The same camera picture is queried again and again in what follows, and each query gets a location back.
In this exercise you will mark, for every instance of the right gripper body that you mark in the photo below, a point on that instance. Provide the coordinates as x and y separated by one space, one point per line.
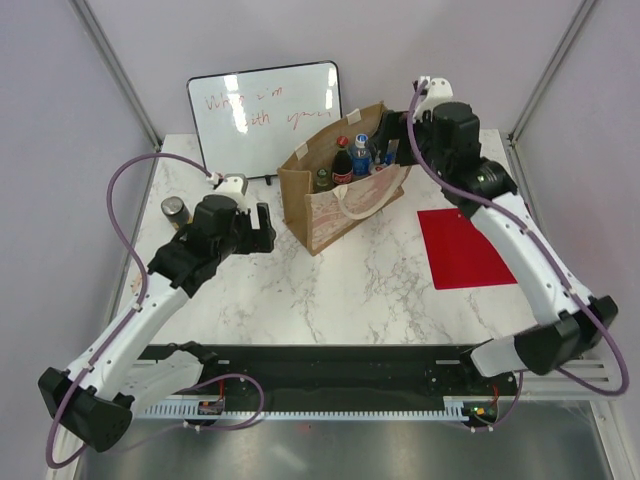
422 132

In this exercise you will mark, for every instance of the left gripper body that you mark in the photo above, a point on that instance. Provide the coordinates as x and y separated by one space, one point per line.
244 238

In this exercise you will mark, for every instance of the black and yellow can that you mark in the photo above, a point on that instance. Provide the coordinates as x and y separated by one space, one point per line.
176 212

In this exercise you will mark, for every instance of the brown canvas tote bag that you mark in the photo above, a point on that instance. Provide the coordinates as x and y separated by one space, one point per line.
319 219

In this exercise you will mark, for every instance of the Coca-Cola glass bottle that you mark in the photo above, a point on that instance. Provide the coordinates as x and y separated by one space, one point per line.
342 166

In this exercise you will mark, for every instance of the silver beverage can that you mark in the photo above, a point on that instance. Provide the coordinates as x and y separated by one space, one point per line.
391 152

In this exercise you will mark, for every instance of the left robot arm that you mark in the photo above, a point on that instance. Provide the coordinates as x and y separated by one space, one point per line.
97 396

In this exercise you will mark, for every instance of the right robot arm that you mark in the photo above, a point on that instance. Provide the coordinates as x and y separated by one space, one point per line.
570 319

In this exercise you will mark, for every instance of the white dry-erase board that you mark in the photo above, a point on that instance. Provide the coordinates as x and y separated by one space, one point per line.
250 122

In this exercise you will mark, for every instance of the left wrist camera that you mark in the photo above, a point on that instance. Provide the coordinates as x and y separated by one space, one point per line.
233 186

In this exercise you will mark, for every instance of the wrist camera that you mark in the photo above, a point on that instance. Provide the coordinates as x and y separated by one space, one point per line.
233 186
432 91

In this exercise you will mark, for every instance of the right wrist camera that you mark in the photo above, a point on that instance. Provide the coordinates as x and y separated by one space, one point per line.
432 91

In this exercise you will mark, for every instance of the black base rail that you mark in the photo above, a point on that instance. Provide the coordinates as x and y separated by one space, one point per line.
305 378

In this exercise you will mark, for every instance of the white cable duct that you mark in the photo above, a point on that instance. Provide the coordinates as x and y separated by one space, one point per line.
205 409

